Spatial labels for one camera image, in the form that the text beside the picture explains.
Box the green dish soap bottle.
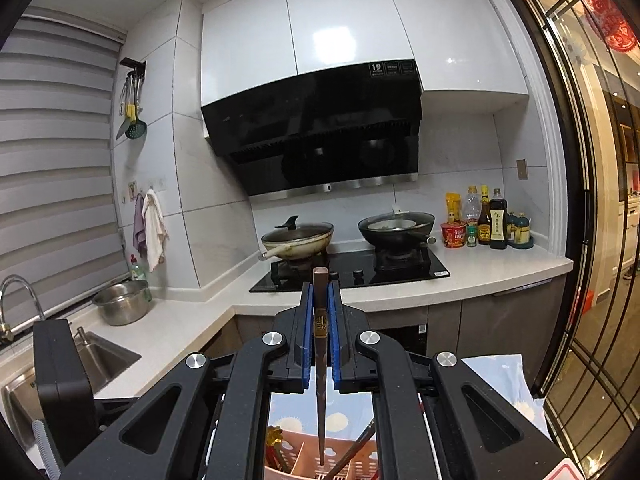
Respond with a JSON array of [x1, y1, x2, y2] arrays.
[[129, 254, 153, 303]]

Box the dark soy sauce bottle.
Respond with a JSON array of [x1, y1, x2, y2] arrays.
[[489, 189, 509, 250]]

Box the chrome faucet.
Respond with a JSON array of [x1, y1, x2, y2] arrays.
[[0, 275, 48, 343]]

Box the grey window blind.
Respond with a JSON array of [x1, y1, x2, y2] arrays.
[[0, 7, 126, 291]]

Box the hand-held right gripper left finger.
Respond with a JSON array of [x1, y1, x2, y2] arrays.
[[60, 282, 316, 480]]

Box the white kitchen countertop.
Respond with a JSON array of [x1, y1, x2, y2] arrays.
[[0, 247, 574, 461]]

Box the red paper cut decoration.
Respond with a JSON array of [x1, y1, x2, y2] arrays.
[[580, 0, 640, 53]]

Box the black gas stove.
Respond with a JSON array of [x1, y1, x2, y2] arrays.
[[248, 250, 451, 293]]

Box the brown sauce bottle yellow cap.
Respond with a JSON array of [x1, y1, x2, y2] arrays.
[[477, 185, 493, 246]]

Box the dark brown chopstick gold band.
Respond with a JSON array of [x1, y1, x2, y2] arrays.
[[327, 417, 377, 480], [312, 267, 331, 467]]

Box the dark base cabinet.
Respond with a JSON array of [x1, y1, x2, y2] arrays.
[[200, 270, 568, 411]]

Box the blue printed tablecloth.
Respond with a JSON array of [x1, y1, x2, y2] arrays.
[[270, 354, 551, 461]]

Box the glass sliding door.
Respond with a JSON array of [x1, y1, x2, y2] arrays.
[[500, 0, 640, 480]]

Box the clear oil bottle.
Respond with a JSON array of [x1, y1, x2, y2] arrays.
[[464, 186, 482, 226]]

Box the grey corrugated hose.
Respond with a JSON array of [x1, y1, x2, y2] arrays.
[[31, 420, 63, 480]]

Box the black range hood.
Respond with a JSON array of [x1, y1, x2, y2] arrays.
[[201, 59, 423, 197]]

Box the steel sink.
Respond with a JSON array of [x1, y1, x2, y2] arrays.
[[0, 327, 142, 441]]

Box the glass pan lid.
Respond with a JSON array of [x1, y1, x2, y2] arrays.
[[262, 215, 333, 243]]

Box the black wok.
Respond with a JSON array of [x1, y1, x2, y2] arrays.
[[357, 211, 437, 251]]

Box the purple hanging cloth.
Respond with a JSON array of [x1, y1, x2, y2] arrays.
[[132, 192, 147, 258]]

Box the steel pot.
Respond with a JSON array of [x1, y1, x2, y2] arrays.
[[92, 280, 152, 327]]

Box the white hanging towel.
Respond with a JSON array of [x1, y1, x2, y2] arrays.
[[141, 189, 170, 272]]

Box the white wall cabinet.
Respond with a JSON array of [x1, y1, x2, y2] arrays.
[[200, 0, 531, 108]]

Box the teal seasoning jars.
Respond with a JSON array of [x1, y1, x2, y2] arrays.
[[507, 211, 535, 250]]

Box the cream frying pan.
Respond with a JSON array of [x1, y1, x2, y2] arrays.
[[258, 230, 335, 262]]

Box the pink perforated utensil basket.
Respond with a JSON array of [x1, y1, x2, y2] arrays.
[[262, 430, 386, 480]]

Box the red instant noodle cup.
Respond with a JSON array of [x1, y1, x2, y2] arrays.
[[441, 221, 468, 249]]

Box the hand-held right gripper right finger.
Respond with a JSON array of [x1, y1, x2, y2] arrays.
[[329, 282, 586, 480]]

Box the dark red chopstick brown end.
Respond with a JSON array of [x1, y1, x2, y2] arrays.
[[270, 447, 291, 478]]

